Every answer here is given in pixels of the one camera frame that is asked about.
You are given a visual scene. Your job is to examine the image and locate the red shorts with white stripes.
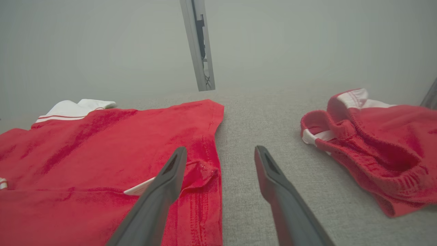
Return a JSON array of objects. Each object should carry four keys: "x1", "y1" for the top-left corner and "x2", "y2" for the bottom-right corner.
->
[{"x1": 300, "y1": 88, "x2": 437, "y2": 218}]

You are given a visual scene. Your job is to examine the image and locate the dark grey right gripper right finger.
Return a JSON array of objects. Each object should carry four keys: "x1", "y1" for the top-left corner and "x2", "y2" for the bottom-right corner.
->
[{"x1": 254, "y1": 145, "x2": 336, "y2": 246}]

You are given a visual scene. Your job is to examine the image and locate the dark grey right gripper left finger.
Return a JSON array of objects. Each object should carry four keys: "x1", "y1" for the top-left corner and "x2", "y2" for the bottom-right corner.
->
[{"x1": 106, "y1": 147, "x2": 187, "y2": 246}]

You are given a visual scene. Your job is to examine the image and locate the grey metal partition post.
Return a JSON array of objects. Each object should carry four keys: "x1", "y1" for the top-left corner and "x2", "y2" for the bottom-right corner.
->
[{"x1": 180, "y1": 0, "x2": 216, "y2": 92}]

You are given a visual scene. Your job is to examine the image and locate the red shirt with white collar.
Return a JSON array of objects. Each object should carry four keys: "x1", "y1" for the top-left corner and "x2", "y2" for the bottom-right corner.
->
[{"x1": 0, "y1": 99, "x2": 225, "y2": 246}]

